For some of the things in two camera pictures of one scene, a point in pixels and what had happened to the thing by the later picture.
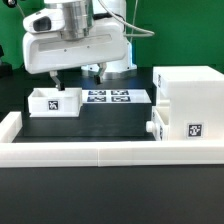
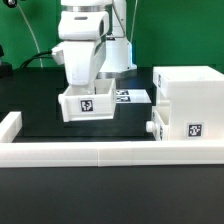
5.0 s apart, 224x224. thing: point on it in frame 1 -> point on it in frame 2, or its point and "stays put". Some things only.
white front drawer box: x=160 y=123 stays put
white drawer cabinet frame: x=194 y=96 stays put
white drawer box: x=51 y=103 -> x=87 y=102
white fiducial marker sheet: x=114 y=96 stays put
